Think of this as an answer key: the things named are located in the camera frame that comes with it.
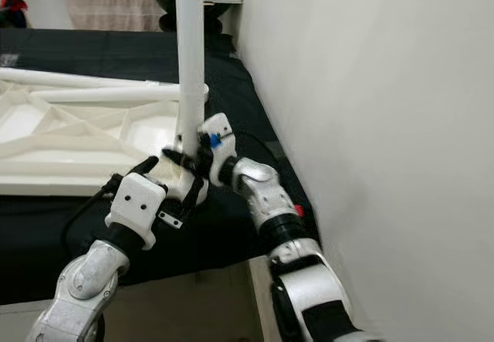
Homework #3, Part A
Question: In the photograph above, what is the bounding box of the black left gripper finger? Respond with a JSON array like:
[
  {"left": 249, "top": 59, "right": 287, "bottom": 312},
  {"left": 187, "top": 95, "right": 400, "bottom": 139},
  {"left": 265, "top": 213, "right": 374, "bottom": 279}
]
[
  {"left": 175, "top": 172, "right": 206, "bottom": 222},
  {"left": 128, "top": 155, "right": 161, "bottom": 181}
]

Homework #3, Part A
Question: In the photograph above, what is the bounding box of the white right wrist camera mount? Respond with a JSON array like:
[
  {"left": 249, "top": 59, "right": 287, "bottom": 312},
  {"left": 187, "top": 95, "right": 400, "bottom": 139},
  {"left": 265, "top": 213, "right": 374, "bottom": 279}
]
[{"left": 197, "top": 113, "right": 237, "bottom": 187}]

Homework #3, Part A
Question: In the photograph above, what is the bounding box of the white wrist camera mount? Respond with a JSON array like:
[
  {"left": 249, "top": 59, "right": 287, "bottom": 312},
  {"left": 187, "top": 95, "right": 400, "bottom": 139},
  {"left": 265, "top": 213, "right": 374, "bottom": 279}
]
[
  {"left": 197, "top": 113, "right": 237, "bottom": 187},
  {"left": 106, "top": 173, "right": 169, "bottom": 251}
]

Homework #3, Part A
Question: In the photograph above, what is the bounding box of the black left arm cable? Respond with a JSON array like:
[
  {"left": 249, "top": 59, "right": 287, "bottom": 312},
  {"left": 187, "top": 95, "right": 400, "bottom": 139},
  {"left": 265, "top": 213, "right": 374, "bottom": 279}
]
[{"left": 62, "top": 188, "right": 124, "bottom": 259}]

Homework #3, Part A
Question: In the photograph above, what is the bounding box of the white plastic table top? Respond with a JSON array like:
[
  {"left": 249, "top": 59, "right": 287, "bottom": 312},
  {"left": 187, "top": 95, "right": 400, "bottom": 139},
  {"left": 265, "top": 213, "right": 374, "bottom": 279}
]
[{"left": 0, "top": 80, "right": 211, "bottom": 198}]

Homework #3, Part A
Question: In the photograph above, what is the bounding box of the red cloth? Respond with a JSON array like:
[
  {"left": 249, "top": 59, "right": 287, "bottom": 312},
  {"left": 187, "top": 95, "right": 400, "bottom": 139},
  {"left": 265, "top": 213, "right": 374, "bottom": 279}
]
[{"left": 2, "top": 0, "right": 30, "bottom": 15}]

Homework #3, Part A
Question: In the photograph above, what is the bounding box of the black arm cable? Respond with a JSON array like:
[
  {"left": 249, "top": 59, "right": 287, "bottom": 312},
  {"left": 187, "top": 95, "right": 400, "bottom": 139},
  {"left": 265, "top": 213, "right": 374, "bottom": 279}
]
[
  {"left": 232, "top": 130, "right": 306, "bottom": 196},
  {"left": 62, "top": 188, "right": 124, "bottom": 259}
]

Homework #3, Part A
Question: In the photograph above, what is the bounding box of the white plastic table leg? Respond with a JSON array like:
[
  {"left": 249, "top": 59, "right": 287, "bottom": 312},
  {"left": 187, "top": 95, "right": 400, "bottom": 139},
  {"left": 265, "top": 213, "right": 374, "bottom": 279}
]
[
  {"left": 0, "top": 67, "right": 161, "bottom": 90},
  {"left": 171, "top": 0, "right": 209, "bottom": 206},
  {"left": 29, "top": 83, "right": 211, "bottom": 104}
]

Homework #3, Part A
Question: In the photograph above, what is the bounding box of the beige cloth-covered bench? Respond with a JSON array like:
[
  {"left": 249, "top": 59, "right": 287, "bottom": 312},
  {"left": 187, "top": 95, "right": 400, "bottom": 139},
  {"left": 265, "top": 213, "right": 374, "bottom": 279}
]
[{"left": 56, "top": 0, "right": 164, "bottom": 32}]

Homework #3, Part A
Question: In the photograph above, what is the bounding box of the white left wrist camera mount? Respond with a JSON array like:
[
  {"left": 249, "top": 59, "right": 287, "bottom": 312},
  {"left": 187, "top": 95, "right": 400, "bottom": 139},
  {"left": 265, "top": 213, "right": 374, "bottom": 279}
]
[{"left": 106, "top": 173, "right": 169, "bottom": 251}]

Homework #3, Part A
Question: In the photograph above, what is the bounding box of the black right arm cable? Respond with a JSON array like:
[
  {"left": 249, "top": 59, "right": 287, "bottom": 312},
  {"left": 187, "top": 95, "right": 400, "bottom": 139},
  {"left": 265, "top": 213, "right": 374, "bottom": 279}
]
[{"left": 232, "top": 130, "right": 306, "bottom": 196}]

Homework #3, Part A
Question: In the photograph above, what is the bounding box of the black tablecloth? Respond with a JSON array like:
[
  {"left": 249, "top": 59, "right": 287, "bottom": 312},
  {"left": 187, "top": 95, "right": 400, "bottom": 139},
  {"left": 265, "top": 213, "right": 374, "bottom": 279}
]
[{"left": 0, "top": 27, "right": 315, "bottom": 306}]

